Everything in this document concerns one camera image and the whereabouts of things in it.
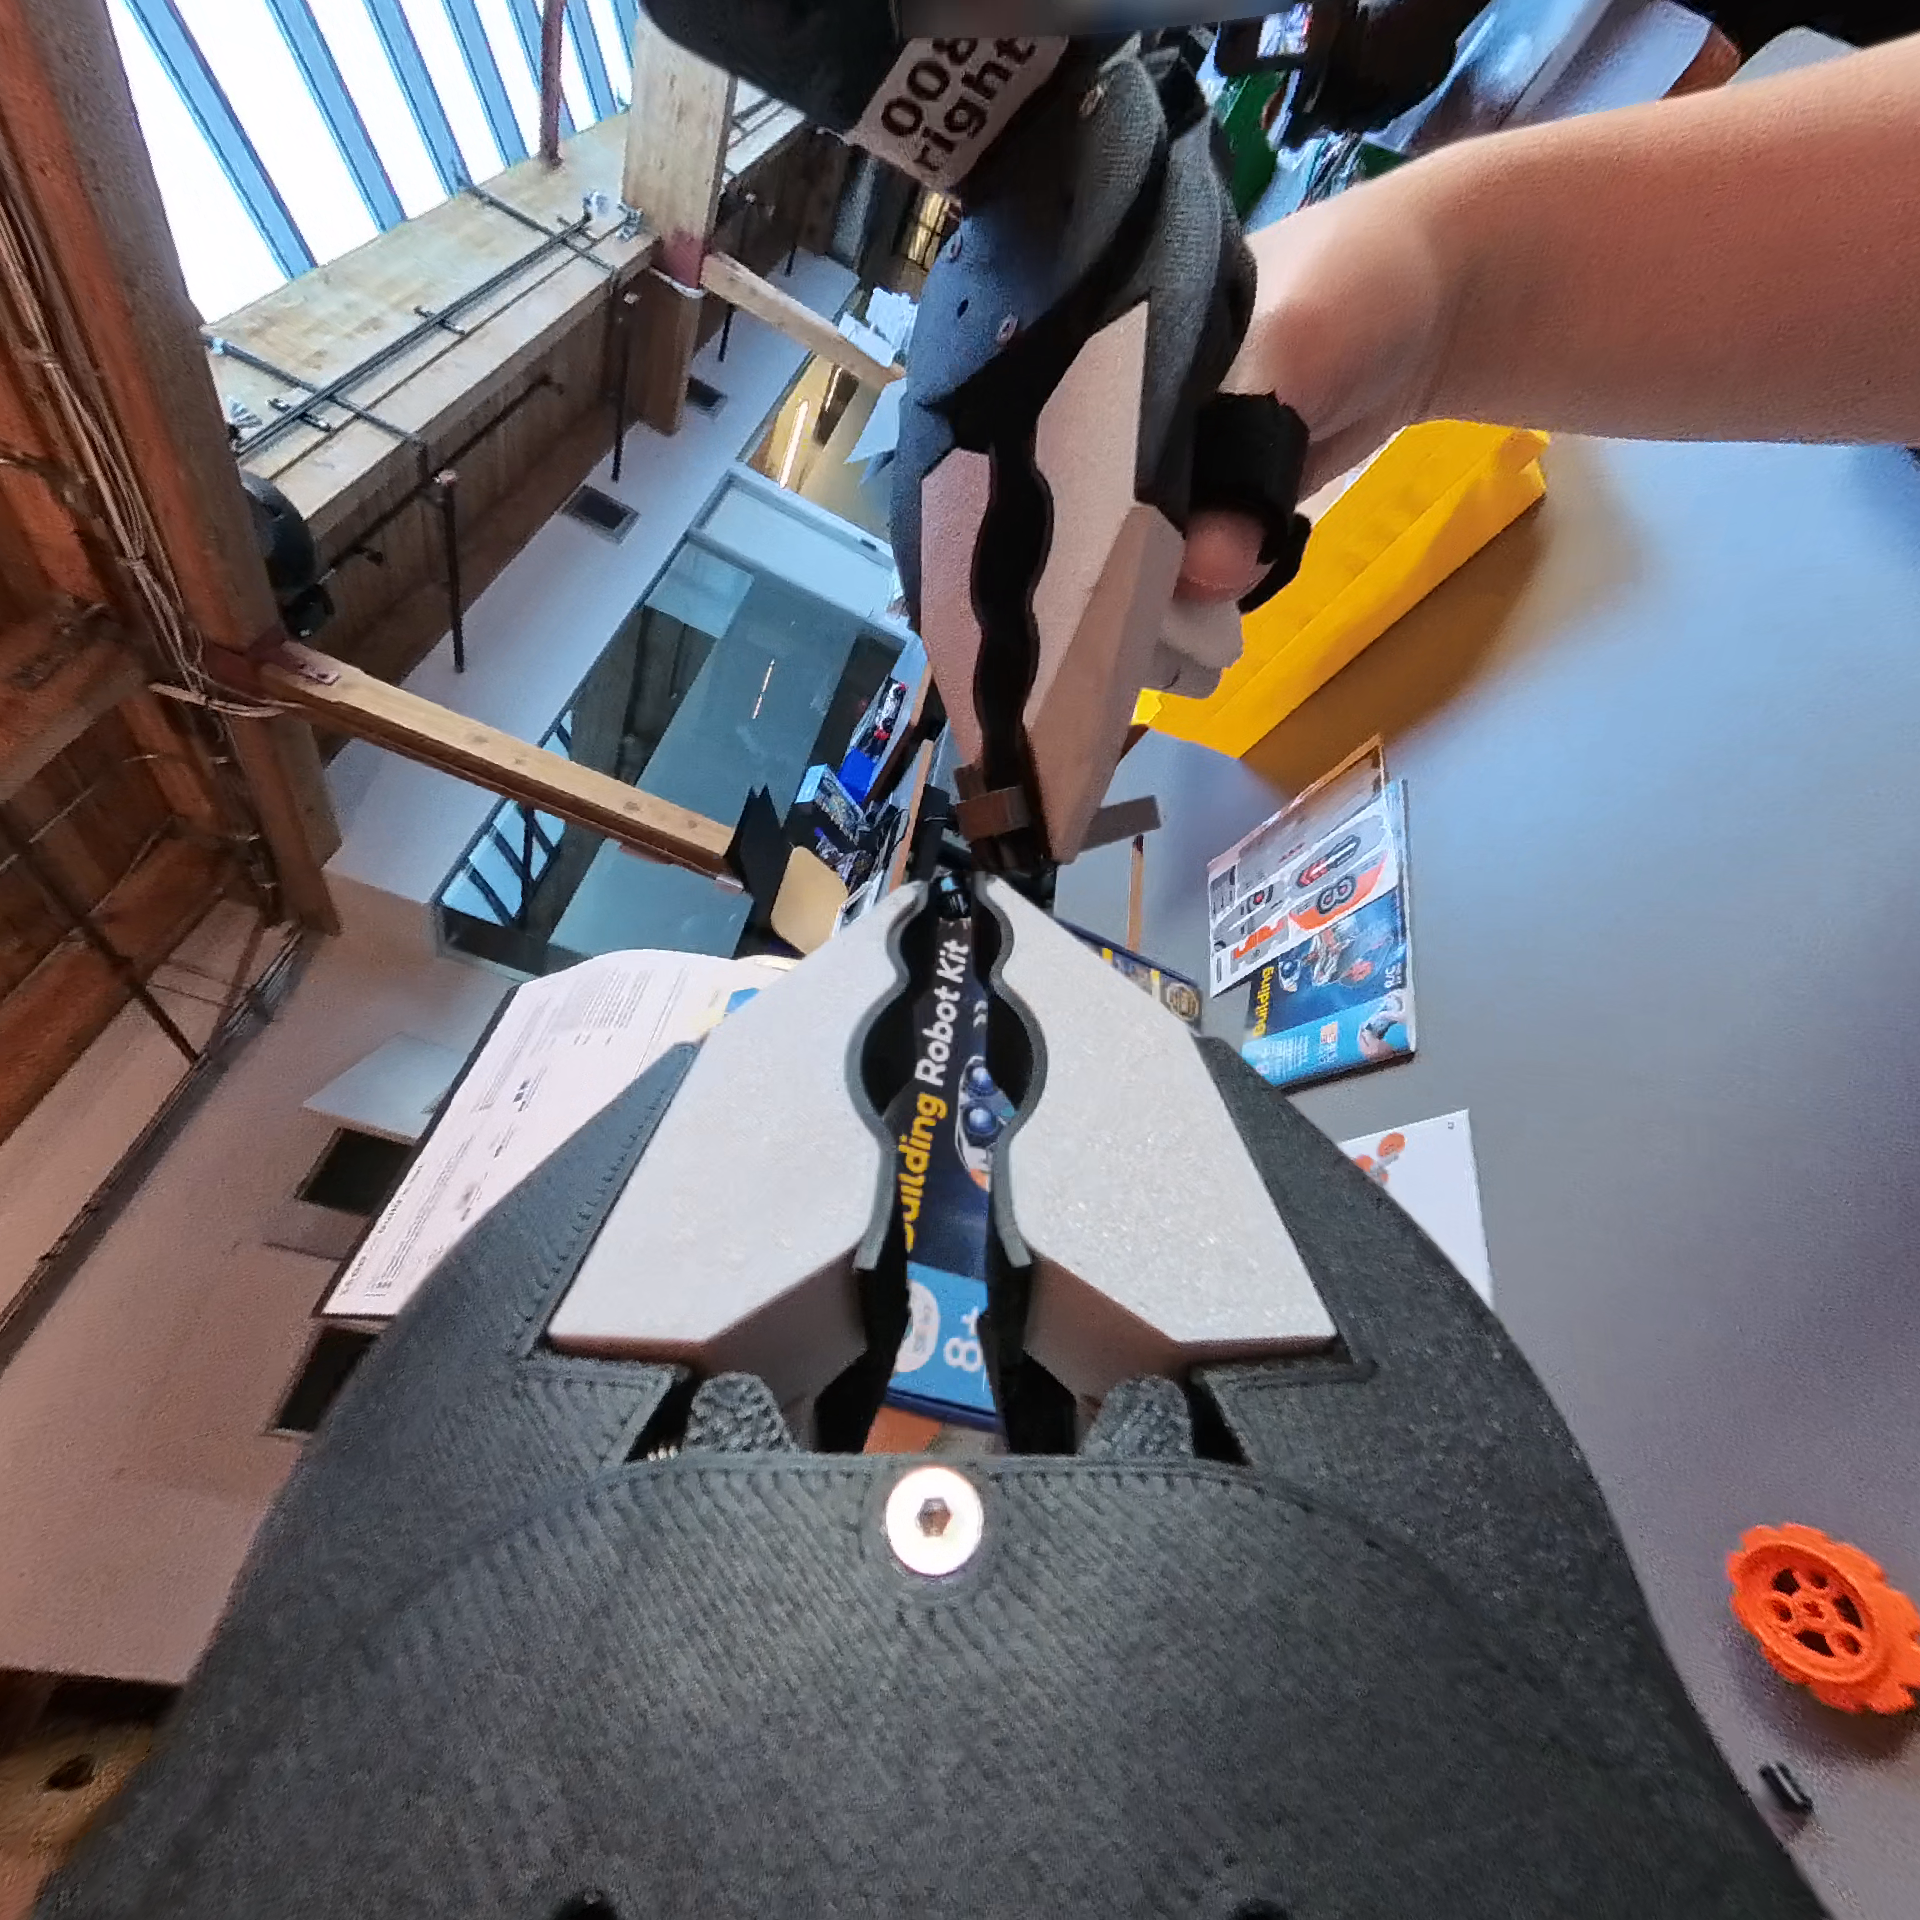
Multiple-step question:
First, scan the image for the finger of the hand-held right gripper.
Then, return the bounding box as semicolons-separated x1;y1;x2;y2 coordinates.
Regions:
915;439;1060;819
1027;299;1205;866

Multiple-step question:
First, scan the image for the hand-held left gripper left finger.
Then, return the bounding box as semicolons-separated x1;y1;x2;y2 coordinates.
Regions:
543;883;935;1453

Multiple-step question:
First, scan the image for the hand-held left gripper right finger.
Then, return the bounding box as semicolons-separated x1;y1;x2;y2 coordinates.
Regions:
972;872;1339;1455

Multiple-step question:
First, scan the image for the small grey toy part assembly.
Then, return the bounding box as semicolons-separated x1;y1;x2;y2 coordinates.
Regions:
949;760;1168;876

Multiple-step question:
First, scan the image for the person's right forearm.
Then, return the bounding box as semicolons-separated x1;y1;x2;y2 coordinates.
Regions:
1462;28;1920;454

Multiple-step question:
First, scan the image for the person's right hand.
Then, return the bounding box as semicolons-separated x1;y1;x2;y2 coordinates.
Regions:
1173;146;1491;610

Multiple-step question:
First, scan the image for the robot kit box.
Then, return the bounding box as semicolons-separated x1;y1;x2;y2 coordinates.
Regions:
320;919;1211;1430

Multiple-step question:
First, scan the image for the glass partition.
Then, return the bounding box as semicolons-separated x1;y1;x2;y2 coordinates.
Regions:
431;468;920;980

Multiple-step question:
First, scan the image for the open instruction booklet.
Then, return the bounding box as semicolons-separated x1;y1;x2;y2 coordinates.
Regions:
1339;1106;1496;1310

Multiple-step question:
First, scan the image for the yellow plastic bin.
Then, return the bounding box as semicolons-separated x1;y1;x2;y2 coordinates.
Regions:
1128;416;1552;760

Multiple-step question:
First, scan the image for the colourful leaflet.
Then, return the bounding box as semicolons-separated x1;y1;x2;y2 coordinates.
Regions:
1205;738;1419;1093

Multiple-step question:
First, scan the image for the wooden brace beam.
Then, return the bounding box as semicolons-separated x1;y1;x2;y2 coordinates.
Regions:
251;642;755;890

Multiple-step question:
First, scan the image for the skylight window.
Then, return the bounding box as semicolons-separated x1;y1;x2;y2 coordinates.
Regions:
103;0;648;326

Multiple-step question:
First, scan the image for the orange toy wheel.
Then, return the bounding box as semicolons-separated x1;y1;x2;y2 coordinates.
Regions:
1722;1519;1920;1718

